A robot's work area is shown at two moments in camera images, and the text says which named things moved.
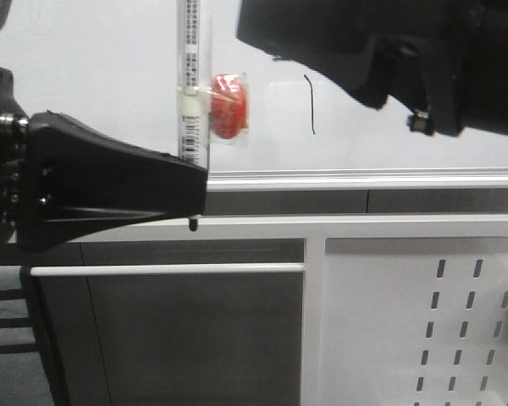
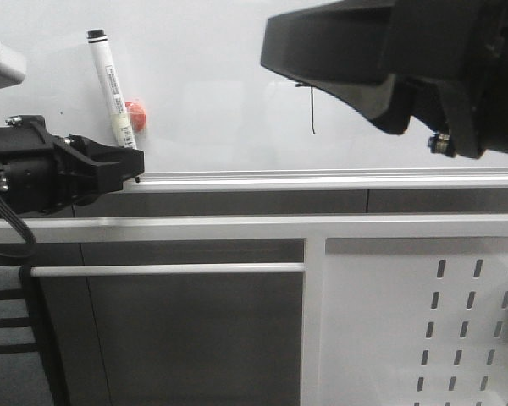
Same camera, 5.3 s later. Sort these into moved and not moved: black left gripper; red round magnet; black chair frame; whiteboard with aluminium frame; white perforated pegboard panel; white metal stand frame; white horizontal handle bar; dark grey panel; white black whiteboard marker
Moved: black left gripper; red round magnet; white black whiteboard marker
Not moved: black chair frame; white metal stand frame; whiteboard with aluminium frame; white perforated pegboard panel; dark grey panel; white horizontal handle bar
